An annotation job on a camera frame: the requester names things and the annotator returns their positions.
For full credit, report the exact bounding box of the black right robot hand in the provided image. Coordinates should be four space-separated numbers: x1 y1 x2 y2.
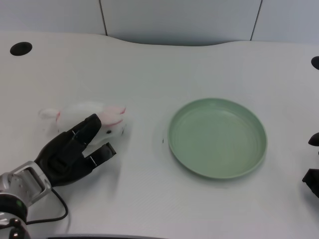
302 133 319 200

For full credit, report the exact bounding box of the white pink rabbit doll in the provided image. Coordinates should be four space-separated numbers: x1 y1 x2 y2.
39 100 127 146

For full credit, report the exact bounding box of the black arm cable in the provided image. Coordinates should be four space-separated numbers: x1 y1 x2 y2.
25 188 69 224

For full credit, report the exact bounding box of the green round plate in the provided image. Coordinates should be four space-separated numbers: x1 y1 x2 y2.
167 98 268 181

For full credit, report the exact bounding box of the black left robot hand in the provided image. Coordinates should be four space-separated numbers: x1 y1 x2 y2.
34 114 118 187

